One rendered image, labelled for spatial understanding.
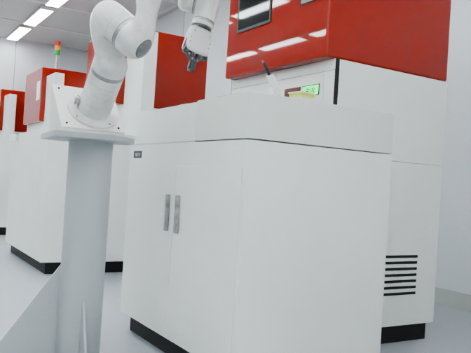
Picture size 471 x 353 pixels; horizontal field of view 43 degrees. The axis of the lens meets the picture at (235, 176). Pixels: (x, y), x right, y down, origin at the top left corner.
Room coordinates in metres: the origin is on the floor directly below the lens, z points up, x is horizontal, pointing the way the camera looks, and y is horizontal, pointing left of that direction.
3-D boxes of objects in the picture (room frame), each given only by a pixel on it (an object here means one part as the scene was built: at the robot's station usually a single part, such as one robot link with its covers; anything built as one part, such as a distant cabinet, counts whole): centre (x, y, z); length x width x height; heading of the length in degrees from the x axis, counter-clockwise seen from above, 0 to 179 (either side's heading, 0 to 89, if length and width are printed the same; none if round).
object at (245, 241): (2.39, -0.04, 0.41); 0.96 x 0.64 x 0.82; 32
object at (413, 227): (2.98, -0.46, 0.41); 0.82 x 0.70 x 0.82; 32
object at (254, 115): (2.14, -0.20, 0.89); 0.62 x 0.35 x 0.14; 122
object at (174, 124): (2.38, 0.26, 0.89); 0.55 x 0.09 x 0.14; 32
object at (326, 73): (2.80, -0.17, 1.02); 0.81 x 0.03 x 0.40; 32
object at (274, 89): (2.25, -0.12, 1.03); 0.06 x 0.04 x 0.13; 122
